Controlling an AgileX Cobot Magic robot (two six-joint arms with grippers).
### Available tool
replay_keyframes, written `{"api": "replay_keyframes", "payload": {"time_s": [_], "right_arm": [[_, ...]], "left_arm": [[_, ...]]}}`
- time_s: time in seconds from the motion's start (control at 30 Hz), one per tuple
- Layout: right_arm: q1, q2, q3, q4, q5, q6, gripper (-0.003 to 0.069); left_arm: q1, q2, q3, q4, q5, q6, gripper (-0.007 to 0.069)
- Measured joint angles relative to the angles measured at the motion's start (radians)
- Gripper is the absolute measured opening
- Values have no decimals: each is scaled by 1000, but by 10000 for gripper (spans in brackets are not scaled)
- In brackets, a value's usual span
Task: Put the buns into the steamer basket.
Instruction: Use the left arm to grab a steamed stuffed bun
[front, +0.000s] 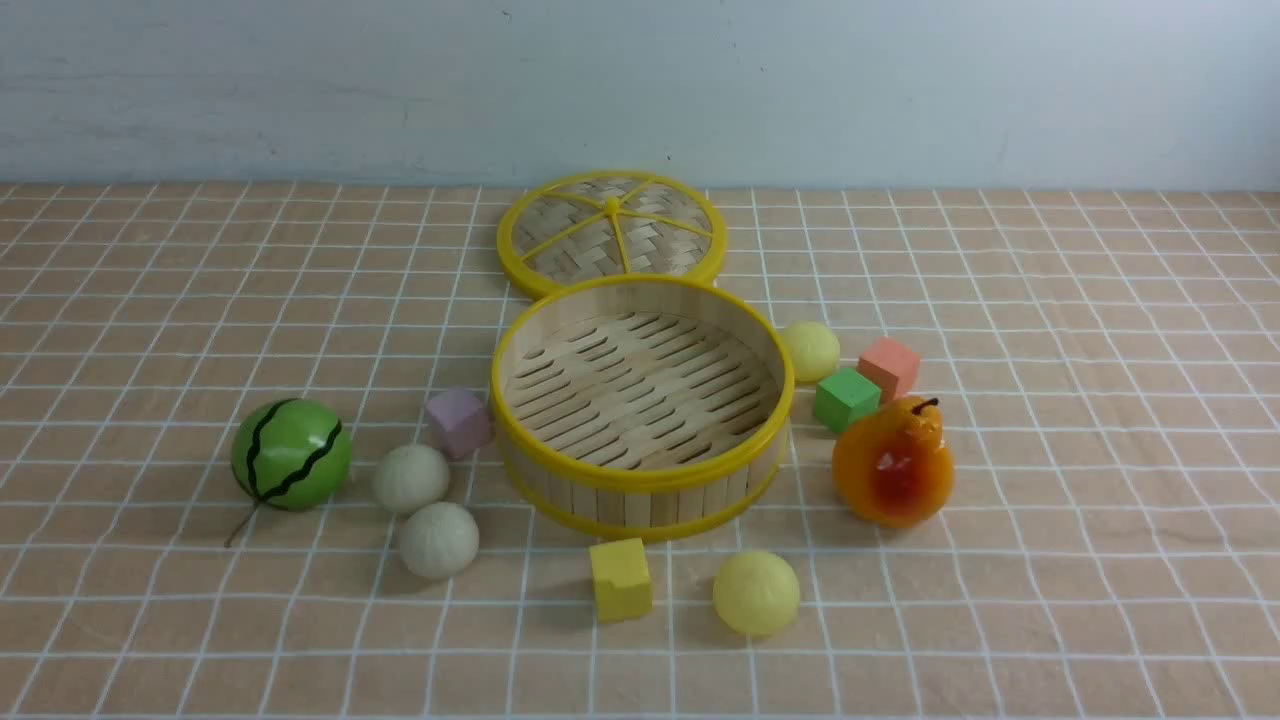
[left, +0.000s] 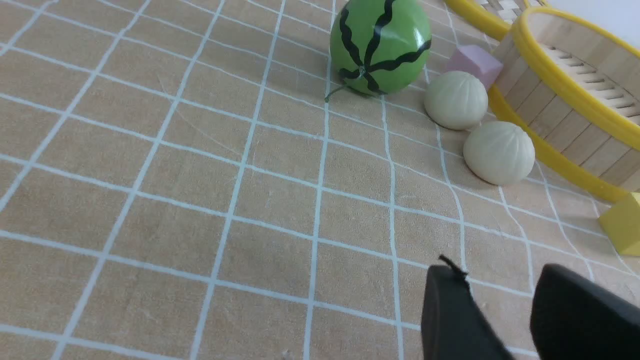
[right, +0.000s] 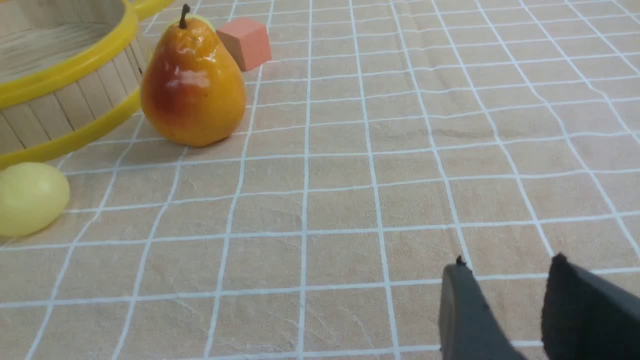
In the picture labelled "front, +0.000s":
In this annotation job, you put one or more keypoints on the yellow bun back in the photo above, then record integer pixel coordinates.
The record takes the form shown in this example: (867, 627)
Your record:
(813, 349)

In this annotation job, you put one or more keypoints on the yellow bun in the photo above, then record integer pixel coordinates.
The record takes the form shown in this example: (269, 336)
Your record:
(756, 593)
(813, 349)

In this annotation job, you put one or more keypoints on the white bun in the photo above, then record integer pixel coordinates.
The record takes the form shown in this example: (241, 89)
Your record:
(439, 541)
(410, 477)

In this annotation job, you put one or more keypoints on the yellow bun front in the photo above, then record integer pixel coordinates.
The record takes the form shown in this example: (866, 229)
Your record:
(756, 593)

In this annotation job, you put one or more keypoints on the bamboo steamer tray yellow rim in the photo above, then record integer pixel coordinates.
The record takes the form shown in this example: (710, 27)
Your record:
(642, 406)

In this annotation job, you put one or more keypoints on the bamboo steamer lid yellow rim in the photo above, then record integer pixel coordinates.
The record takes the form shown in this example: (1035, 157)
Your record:
(610, 222)

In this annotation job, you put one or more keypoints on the pink wooden cube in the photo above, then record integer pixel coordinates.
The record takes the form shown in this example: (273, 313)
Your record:
(459, 422)

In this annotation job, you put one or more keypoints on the green wooden cube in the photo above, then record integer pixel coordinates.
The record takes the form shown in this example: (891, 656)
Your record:
(843, 398)

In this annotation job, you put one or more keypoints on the yellow wooden block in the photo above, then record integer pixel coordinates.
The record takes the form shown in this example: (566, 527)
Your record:
(621, 580)

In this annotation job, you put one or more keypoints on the salmon wooden cube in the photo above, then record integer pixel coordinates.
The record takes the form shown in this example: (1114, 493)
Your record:
(891, 366)

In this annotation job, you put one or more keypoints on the orange toy pear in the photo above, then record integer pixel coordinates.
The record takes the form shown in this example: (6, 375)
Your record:
(894, 467)

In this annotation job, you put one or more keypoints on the green toy watermelon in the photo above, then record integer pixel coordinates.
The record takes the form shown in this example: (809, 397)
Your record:
(291, 454)

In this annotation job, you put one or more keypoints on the checkered orange tablecloth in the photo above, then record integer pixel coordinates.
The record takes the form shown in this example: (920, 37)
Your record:
(1106, 362)

